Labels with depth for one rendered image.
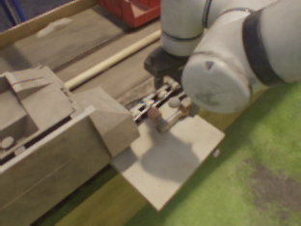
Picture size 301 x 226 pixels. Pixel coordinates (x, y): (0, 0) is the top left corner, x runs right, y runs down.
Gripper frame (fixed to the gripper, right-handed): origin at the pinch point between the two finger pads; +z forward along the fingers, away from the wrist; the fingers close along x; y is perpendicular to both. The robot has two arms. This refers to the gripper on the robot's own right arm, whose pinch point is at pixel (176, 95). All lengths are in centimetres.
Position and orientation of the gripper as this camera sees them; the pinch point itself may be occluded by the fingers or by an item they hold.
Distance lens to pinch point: 63.1
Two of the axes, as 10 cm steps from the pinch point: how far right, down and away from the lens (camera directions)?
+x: -6.8, -5.7, 4.6
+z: 0.2, 6.1, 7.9
